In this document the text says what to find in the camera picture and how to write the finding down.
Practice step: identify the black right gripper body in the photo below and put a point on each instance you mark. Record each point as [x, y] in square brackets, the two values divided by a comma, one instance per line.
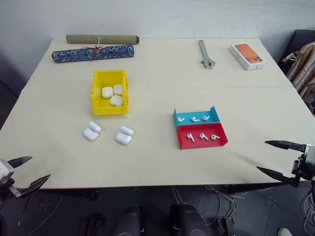
[297, 167]

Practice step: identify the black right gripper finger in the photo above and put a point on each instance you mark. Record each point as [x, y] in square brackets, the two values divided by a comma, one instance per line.
[283, 144]
[276, 173]

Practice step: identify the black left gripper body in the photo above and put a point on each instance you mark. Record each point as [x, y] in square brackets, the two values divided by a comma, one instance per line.
[7, 186]

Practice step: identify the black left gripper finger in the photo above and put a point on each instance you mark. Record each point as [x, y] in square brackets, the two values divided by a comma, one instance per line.
[37, 183]
[21, 161]

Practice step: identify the white earbud case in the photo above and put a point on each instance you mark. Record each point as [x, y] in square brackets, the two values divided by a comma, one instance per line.
[107, 92]
[91, 132]
[118, 89]
[116, 100]
[123, 137]

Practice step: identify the white orange phone box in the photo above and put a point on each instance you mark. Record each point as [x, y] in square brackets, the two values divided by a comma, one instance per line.
[248, 56]

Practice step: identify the yellow plastic bin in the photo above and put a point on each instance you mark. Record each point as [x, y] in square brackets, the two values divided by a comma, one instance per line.
[98, 103]

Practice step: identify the white shoe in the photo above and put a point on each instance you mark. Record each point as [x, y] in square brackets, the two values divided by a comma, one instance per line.
[285, 232]

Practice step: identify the white earbud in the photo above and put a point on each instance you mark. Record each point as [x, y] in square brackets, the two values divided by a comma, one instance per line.
[203, 136]
[190, 137]
[180, 119]
[195, 119]
[214, 137]
[204, 118]

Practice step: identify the teal plastic tray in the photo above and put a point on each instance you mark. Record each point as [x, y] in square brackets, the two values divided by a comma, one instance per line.
[216, 115]

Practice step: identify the red plastic tray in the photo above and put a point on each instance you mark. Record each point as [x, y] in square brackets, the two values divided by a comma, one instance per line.
[204, 143]

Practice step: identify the dark rounded shape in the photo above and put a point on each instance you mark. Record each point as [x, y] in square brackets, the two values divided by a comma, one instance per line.
[187, 220]
[129, 221]

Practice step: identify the dark upholstered chair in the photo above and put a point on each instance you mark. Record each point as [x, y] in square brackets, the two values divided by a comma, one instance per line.
[297, 40]

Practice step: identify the blue patterned rolled scroll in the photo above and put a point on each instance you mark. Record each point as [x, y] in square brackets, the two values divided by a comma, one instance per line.
[71, 55]

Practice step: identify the silver adjustable wrench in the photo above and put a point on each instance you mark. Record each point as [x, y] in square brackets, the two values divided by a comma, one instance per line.
[205, 55]

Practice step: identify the beige rolled scroll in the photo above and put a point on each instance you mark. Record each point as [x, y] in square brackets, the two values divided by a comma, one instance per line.
[81, 38]

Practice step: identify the black table frame bar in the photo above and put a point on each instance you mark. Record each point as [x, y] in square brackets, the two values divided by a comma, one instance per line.
[69, 193]
[246, 188]

